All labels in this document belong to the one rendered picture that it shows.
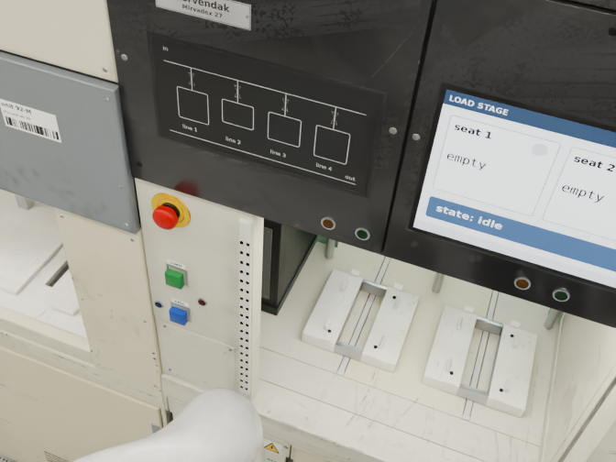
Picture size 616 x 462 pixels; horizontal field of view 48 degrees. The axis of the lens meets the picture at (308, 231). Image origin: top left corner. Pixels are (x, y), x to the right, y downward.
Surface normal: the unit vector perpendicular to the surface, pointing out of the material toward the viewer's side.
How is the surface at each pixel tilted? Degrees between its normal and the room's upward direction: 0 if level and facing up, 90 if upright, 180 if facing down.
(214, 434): 31
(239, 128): 90
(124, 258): 90
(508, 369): 0
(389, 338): 0
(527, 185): 90
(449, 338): 0
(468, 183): 90
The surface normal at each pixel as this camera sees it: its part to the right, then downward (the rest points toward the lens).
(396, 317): 0.07, -0.72
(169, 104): -0.35, 0.63
